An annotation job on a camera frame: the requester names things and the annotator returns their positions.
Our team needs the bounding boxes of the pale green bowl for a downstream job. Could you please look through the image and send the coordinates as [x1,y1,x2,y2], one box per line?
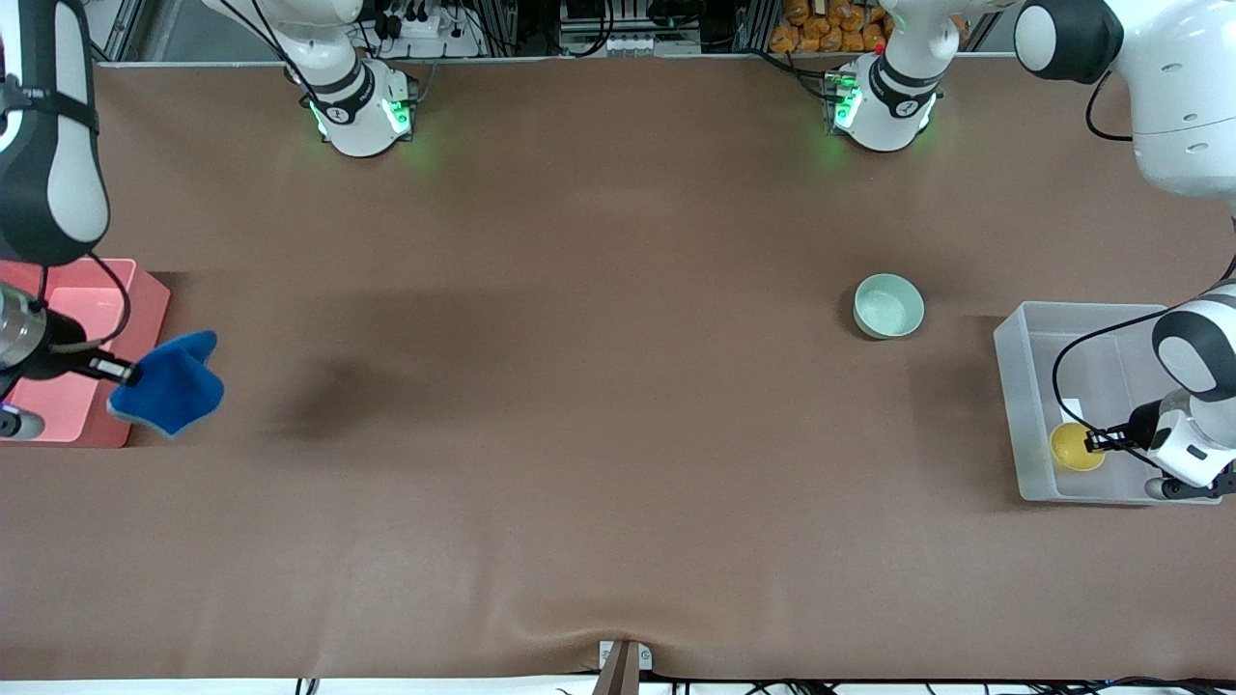
[854,273,926,341]

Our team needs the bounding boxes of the white power strip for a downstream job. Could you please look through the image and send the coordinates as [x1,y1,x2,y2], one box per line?
[362,0,487,61]

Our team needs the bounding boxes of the pink plastic bin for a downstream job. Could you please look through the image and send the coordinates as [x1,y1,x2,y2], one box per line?
[0,258,172,449]

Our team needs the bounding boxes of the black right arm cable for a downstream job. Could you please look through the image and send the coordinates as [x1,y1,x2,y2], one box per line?
[29,253,133,350]

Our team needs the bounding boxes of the blue cloth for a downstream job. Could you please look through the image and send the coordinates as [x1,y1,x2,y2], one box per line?
[106,331,226,438]

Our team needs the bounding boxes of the clear plastic bin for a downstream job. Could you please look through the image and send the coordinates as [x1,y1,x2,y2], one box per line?
[994,301,1223,506]

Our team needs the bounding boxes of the orange bagged items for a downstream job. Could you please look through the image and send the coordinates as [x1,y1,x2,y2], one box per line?
[770,0,891,55]

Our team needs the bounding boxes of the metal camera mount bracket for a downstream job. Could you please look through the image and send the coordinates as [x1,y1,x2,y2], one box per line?
[593,639,655,695]

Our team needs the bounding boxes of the yellow cup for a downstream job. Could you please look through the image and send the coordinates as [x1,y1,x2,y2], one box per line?
[1050,422,1108,473]

